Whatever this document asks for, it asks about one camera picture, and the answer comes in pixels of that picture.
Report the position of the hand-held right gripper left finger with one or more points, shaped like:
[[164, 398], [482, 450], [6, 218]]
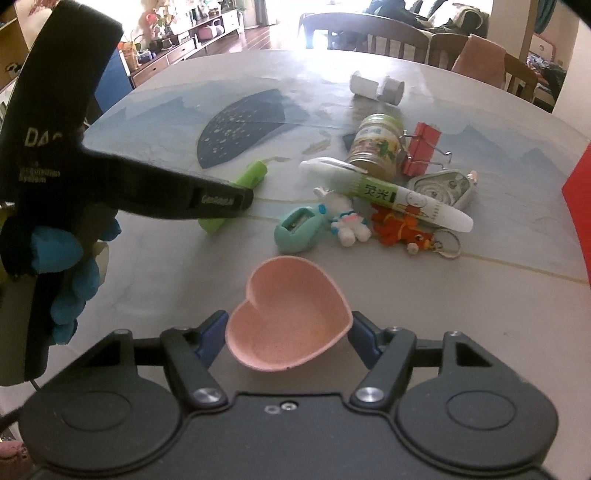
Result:
[[212, 339]]

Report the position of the wooden tv cabinet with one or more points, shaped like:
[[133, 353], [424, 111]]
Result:
[[184, 50]]

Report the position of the white bottle with grey cap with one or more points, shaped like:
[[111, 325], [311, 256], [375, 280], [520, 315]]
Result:
[[367, 85]]

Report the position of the printed grey blue tablecloth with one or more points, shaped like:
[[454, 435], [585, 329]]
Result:
[[161, 277]]

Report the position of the glass jar with printed label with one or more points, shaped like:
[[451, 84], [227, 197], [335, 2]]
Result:
[[374, 143]]

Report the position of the blue upholstered chair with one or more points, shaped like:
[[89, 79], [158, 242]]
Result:
[[111, 83]]

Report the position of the dark clothing pile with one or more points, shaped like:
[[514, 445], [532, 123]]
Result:
[[392, 11]]

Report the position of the potted flower plant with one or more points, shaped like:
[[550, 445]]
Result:
[[157, 23]]

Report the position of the light green plastic pen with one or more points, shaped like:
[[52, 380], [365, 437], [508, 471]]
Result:
[[213, 224]]

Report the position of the pink towel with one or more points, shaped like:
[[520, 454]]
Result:
[[480, 60]]

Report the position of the brown wooden chair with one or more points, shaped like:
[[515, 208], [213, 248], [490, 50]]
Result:
[[521, 74]]

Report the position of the red paper sheet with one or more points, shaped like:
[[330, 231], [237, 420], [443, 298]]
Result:
[[579, 207]]

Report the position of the woven basket planter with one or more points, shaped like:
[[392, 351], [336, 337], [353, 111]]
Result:
[[130, 56]]

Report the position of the large white glue pen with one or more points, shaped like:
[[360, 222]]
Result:
[[415, 203]]

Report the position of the teal pencil sharpener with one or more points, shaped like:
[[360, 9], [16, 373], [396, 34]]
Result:
[[295, 233]]

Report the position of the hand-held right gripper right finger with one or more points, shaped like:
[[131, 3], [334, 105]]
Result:
[[364, 344]]

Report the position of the person's left hand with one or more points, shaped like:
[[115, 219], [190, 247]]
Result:
[[69, 277]]

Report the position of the pink round pouch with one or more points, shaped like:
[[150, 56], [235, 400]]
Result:
[[210, 31]]

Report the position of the wooden bookshelf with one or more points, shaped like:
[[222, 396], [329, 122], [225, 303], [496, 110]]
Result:
[[11, 50]]

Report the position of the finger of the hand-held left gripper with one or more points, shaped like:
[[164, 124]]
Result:
[[184, 196]]

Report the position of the pink white bed frame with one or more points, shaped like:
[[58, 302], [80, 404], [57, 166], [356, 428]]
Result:
[[551, 46]]

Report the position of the red binder clip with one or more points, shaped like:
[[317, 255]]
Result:
[[418, 147]]

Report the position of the dark wooden slatted chair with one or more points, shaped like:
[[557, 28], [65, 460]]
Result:
[[369, 34]]

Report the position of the pink heart-shaped bowl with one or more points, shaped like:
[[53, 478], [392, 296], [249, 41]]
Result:
[[286, 323]]

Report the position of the grey-green correction tape dispenser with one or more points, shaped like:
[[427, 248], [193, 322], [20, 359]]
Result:
[[443, 191]]

